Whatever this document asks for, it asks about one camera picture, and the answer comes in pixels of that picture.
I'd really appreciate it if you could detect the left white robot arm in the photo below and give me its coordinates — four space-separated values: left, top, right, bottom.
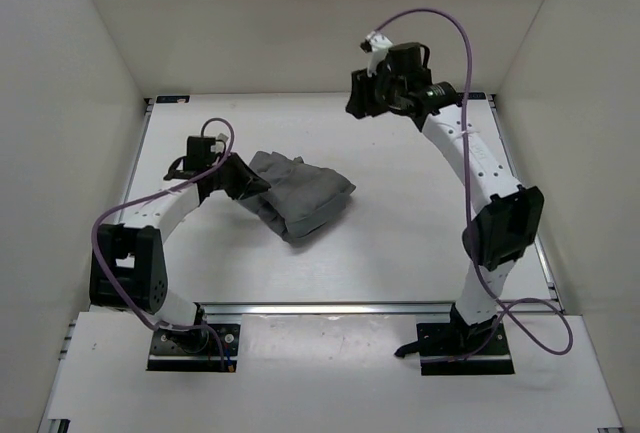
89 153 270 351

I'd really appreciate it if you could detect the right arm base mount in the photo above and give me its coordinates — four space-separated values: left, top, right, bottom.
394 323 515 376

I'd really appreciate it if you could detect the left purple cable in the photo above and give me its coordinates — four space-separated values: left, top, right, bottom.
91 117 236 372

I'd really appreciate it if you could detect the aluminium front rail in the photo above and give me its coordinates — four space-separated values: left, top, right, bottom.
203 302 452 316

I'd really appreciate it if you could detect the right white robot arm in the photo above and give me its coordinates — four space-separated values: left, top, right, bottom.
346 66 544 354

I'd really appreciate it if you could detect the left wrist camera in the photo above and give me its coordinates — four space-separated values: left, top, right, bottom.
183 134 228 171

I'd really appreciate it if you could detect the right blue corner label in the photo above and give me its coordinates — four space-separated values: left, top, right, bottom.
458 92 487 101

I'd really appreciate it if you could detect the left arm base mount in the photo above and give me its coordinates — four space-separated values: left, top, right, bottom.
147 315 241 373

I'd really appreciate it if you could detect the blue corner label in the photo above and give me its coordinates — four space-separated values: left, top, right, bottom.
458 92 487 101
155 95 190 104

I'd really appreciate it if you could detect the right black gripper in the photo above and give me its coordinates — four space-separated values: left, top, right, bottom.
346 67 404 122

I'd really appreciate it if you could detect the grey pleated skirt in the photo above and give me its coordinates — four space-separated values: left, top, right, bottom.
239 151 356 243

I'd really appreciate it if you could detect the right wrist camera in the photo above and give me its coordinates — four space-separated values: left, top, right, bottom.
360 31 430 77

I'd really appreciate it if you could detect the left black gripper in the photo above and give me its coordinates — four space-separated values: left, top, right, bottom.
210 151 272 199

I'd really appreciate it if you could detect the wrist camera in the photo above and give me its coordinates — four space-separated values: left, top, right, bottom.
183 134 228 171
360 31 430 77

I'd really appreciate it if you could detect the left blue corner label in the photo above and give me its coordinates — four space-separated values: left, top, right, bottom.
155 95 190 104

